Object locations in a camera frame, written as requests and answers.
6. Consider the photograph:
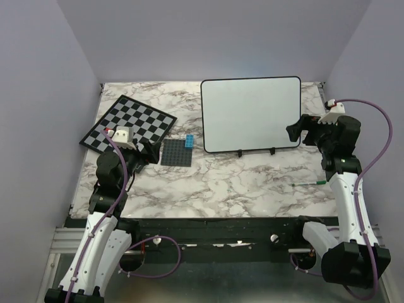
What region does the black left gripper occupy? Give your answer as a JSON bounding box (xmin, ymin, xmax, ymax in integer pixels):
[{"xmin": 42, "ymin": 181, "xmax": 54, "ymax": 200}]
[{"xmin": 115, "ymin": 138, "xmax": 161, "ymax": 189}]

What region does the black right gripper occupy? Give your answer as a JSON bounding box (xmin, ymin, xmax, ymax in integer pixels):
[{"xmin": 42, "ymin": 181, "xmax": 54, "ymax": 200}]
[{"xmin": 287, "ymin": 113, "xmax": 338, "ymax": 152}]

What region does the green whiteboard marker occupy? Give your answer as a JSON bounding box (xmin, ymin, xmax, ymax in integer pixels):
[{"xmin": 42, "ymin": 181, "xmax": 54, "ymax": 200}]
[{"xmin": 292, "ymin": 180, "xmax": 327, "ymax": 187}]

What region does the white whiteboard black frame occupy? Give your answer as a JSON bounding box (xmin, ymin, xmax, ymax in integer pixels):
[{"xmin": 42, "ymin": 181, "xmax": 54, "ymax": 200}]
[{"xmin": 200, "ymin": 76, "xmax": 302, "ymax": 153}]

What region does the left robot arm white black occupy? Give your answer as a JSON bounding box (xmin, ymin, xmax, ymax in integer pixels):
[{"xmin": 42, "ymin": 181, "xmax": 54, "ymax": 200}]
[{"xmin": 44, "ymin": 141, "xmax": 161, "ymax": 302}]

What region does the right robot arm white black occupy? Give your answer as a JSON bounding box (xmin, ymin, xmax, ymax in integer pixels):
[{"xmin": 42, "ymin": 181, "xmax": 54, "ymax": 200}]
[{"xmin": 286, "ymin": 114, "xmax": 391, "ymax": 288}]

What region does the dark grey lego baseplate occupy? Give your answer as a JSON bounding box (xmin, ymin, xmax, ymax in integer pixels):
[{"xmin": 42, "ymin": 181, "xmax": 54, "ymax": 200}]
[{"xmin": 160, "ymin": 139, "xmax": 193, "ymax": 167}]

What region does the black and silver chessboard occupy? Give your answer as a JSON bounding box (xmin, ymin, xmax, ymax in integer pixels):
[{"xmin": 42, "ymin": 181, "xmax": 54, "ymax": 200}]
[{"xmin": 78, "ymin": 95, "xmax": 178, "ymax": 165}]

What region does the blue lego brick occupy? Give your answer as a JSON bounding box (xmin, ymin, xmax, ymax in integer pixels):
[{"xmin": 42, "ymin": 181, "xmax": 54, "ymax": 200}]
[{"xmin": 184, "ymin": 134, "xmax": 194, "ymax": 149}]

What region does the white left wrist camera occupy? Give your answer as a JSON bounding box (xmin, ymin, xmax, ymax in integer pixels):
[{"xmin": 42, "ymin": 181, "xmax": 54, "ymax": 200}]
[{"xmin": 106, "ymin": 126, "xmax": 136, "ymax": 150}]

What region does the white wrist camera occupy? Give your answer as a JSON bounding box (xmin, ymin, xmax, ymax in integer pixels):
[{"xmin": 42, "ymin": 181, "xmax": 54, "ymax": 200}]
[
  {"xmin": 318, "ymin": 99, "xmax": 345, "ymax": 124},
  {"xmin": 106, "ymin": 126, "xmax": 136, "ymax": 150}
]

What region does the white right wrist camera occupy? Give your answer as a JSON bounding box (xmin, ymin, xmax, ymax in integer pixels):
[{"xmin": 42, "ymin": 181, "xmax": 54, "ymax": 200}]
[{"xmin": 318, "ymin": 99, "xmax": 345, "ymax": 124}]

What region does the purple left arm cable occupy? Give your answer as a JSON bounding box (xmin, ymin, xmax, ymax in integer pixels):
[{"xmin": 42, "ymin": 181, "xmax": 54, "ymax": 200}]
[{"xmin": 64, "ymin": 129, "xmax": 181, "ymax": 303}]

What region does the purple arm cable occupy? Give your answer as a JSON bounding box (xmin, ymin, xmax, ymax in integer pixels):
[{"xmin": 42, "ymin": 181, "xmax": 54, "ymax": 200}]
[
  {"xmin": 64, "ymin": 129, "xmax": 181, "ymax": 303},
  {"xmin": 290, "ymin": 99, "xmax": 395, "ymax": 300}
]

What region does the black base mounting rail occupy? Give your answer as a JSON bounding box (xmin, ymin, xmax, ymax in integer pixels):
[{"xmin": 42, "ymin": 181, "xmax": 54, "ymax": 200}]
[{"xmin": 119, "ymin": 217, "xmax": 342, "ymax": 264}]

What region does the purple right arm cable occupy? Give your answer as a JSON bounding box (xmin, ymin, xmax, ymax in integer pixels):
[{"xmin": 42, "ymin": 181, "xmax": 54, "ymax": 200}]
[{"xmin": 290, "ymin": 99, "xmax": 395, "ymax": 300}]

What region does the aluminium extrusion frame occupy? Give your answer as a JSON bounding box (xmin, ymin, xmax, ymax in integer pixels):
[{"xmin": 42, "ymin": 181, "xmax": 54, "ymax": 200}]
[{"xmin": 50, "ymin": 228, "xmax": 85, "ymax": 254}]

